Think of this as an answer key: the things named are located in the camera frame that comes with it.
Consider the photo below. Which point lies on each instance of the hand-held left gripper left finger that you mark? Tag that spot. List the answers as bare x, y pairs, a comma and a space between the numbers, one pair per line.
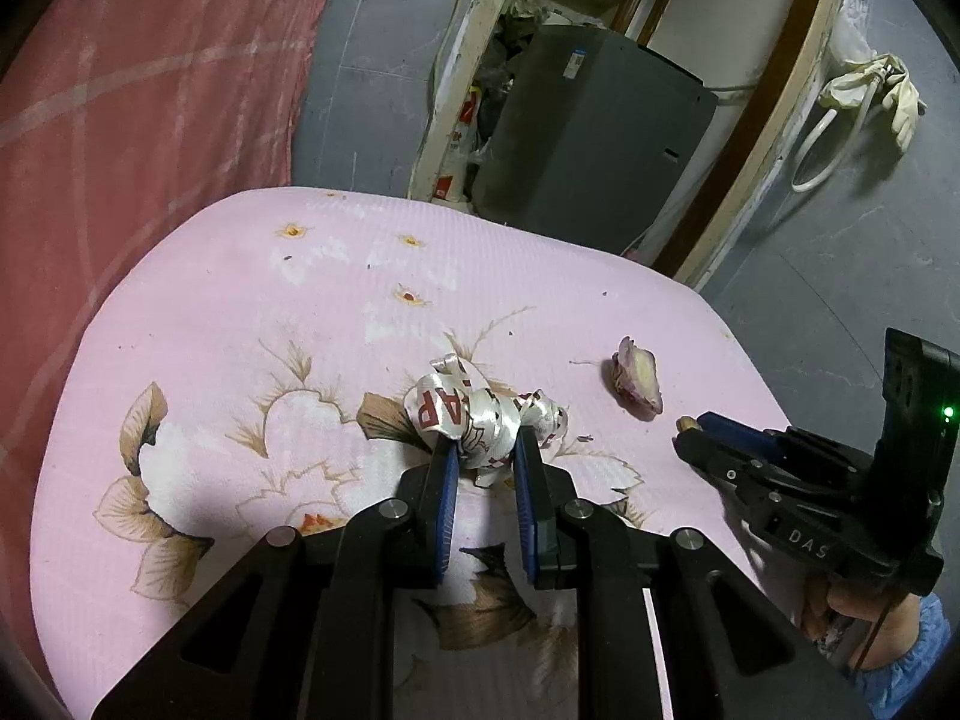
448, 499

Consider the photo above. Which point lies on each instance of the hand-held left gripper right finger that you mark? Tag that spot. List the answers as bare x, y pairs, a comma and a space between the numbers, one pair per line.
526, 514

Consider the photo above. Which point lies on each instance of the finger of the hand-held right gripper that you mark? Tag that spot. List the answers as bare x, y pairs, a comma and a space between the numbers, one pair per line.
731, 429
709, 457

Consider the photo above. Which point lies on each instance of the small brown nut shell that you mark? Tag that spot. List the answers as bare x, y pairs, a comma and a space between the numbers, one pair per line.
686, 424

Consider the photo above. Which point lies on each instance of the white wrapper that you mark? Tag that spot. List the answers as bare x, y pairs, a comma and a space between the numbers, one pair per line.
480, 412

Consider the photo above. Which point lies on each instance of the purple onion piece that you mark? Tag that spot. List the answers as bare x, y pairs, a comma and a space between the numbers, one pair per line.
639, 382

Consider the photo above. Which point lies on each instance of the person's right forearm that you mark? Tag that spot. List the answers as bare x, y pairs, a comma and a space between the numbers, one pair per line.
911, 664

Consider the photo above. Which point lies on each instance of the person's right hand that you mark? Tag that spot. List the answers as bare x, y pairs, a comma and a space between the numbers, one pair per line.
855, 622

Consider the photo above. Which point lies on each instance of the pink floral tablecloth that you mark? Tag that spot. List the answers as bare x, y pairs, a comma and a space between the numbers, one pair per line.
262, 330

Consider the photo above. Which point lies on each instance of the grey refrigerator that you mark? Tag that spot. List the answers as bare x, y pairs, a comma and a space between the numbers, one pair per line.
592, 127

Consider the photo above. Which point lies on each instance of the red and white plastic bag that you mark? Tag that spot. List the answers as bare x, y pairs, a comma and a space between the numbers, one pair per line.
457, 157

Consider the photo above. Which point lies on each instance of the white rubber gloves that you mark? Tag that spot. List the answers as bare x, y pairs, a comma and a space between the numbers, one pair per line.
889, 86

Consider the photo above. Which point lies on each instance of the pink checked towel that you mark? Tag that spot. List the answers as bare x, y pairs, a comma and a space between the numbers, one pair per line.
150, 105

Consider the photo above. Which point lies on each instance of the wooden door frame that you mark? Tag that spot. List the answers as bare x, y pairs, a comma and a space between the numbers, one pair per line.
757, 165

